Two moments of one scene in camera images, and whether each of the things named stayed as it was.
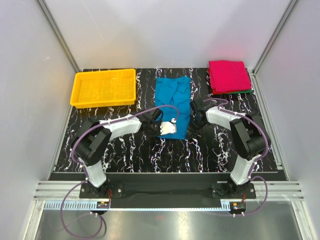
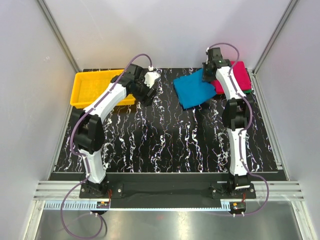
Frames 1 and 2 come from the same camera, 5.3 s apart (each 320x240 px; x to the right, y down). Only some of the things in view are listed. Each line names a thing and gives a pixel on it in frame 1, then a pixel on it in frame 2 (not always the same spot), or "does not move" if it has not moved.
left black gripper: [158, 123] to [145, 99]
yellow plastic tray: [104, 88] does not move
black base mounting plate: [135, 194] does not move
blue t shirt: [172, 96] to [191, 89]
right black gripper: [192, 133] to [205, 78]
